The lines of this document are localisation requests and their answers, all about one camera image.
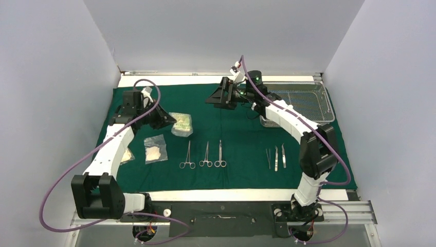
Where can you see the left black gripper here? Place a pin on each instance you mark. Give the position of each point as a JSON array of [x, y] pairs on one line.
[[163, 119]]

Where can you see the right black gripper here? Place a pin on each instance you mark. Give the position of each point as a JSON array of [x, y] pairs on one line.
[[219, 96]]

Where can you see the clear packet green contents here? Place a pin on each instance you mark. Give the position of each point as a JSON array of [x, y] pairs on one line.
[[183, 126]]

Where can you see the clear gauze packet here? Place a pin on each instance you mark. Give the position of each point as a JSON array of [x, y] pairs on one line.
[[155, 149]]

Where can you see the steel forceps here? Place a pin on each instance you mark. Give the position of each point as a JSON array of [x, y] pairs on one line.
[[188, 162]]

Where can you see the clear packet pink contents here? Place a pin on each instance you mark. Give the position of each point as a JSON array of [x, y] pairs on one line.
[[127, 157]]

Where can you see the dark green surgical cloth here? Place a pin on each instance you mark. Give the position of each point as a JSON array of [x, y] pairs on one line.
[[244, 141]]

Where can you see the steel haemostat clamp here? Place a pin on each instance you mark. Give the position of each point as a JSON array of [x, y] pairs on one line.
[[206, 161]]

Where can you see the steel surgical scissors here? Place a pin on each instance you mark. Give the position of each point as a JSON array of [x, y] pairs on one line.
[[220, 162]]

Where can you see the thin steel tweezers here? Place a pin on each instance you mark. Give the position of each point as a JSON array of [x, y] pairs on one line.
[[268, 154]]

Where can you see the metal wire mesh tray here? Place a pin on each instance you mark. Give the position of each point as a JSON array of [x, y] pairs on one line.
[[310, 99]]

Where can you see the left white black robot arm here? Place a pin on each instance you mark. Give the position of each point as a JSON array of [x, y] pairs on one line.
[[96, 192]]

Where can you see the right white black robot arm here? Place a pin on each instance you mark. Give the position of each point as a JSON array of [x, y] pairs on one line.
[[318, 154]]

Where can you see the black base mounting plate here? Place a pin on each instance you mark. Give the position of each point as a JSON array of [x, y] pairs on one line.
[[234, 219]]

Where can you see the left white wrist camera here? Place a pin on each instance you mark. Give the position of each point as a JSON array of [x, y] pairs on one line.
[[147, 98]]

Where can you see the aluminium right side rail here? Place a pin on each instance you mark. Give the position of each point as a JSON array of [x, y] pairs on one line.
[[317, 77]]

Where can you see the aluminium front frame rail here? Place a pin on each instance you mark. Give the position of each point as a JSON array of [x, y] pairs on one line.
[[359, 212]]

